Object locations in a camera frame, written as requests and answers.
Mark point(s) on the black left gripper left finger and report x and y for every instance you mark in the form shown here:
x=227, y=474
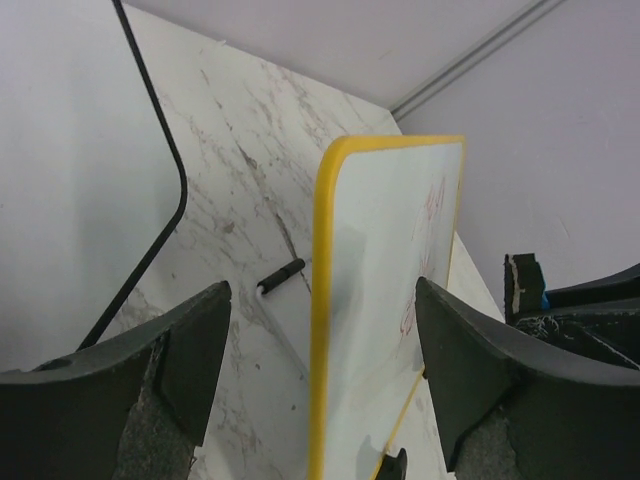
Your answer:
x=135, y=406

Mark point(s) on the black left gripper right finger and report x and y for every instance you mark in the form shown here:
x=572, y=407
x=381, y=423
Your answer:
x=567, y=416

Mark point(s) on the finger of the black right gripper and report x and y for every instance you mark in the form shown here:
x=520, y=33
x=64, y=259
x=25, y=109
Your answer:
x=620, y=286
x=608, y=335

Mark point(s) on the blue whiteboard eraser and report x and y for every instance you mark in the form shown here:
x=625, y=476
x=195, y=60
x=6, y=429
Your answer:
x=524, y=287

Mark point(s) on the yellow framed small whiteboard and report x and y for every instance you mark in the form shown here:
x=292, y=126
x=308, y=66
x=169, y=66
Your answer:
x=384, y=216

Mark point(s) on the black whiteboard foot stand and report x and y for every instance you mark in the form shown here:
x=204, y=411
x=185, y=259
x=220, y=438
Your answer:
x=393, y=467

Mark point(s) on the large black framed whiteboard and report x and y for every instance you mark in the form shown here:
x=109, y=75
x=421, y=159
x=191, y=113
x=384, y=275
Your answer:
x=92, y=183

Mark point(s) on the black capped white marker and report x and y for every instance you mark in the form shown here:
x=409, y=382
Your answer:
x=284, y=298

